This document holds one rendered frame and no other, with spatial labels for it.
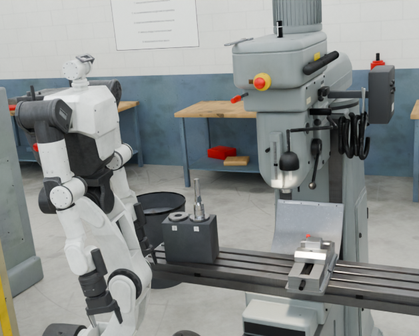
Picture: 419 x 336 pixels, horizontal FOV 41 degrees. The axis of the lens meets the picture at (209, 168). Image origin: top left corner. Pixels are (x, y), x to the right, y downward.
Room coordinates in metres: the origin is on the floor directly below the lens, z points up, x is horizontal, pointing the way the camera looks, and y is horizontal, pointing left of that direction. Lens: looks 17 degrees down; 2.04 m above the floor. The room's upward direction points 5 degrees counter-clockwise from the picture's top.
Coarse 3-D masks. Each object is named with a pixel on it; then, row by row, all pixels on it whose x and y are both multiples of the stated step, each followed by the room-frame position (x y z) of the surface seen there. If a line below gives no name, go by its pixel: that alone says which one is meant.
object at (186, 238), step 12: (168, 216) 2.36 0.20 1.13; (180, 216) 2.34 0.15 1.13; (192, 216) 2.30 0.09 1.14; (168, 228) 2.27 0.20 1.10; (180, 228) 2.26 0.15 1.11; (192, 228) 2.24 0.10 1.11; (204, 228) 2.22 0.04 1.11; (216, 228) 2.32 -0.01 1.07; (168, 240) 2.28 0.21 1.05; (180, 240) 2.26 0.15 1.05; (192, 240) 2.24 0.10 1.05; (204, 240) 2.23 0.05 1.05; (216, 240) 2.30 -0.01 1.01; (168, 252) 2.28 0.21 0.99; (180, 252) 2.26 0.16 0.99; (192, 252) 2.24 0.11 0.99; (204, 252) 2.23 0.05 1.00; (216, 252) 2.29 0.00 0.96
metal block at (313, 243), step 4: (308, 240) 2.08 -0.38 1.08; (312, 240) 2.08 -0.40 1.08; (316, 240) 2.08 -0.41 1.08; (320, 240) 2.07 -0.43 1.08; (308, 244) 2.07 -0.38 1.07; (312, 244) 2.06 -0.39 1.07; (316, 244) 2.06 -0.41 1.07; (320, 244) 2.07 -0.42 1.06; (312, 248) 2.06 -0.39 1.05; (316, 248) 2.06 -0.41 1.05; (320, 248) 2.07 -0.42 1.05
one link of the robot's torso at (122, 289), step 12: (120, 276) 1.94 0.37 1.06; (120, 288) 1.92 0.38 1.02; (132, 288) 1.92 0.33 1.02; (120, 300) 1.93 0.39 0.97; (132, 300) 1.92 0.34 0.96; (144, 300) 2.05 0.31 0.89; (132, 312) 1.92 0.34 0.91; (144, 312) 2.05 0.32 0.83; (108, 324) 2.00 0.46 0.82; (120, 324) 1.98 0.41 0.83; (132, 324) 1.96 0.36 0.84
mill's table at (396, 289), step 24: (168, 264) 2.25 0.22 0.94; (192, 264) 2.23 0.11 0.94; (216, 264) 2.22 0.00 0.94; (240, 264) 2.19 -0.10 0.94; (264, 264) 2.19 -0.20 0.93; (288, 264) 2.16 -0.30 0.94; (336, 264) 2.12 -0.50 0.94; (360, 264) 2.10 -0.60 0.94; (240, 288) 2.11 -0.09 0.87; (264, 288) 2.06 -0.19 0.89; (336, 288) 1.94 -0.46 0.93; (360, 288) 1.91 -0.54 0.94; (384, 288) 1.89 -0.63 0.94; (408, 288) 1.88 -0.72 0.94; (408, 312) 1.82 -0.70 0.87
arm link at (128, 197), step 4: (124, 192) 2.25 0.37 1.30; (128, 192) 2.26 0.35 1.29; (132, 192) 2.29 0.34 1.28; (120, 196) 2.25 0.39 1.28; (124, 196) 2.25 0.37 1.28; (128, 196) 2.26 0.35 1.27; (132, 196) 2.29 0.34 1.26; (124, 200) 2.32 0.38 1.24; (128, 200) 2.31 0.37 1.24; (132, 200) 2.31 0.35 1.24; (136, 200) 2.31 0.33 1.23; (124, 204) 2.32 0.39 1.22
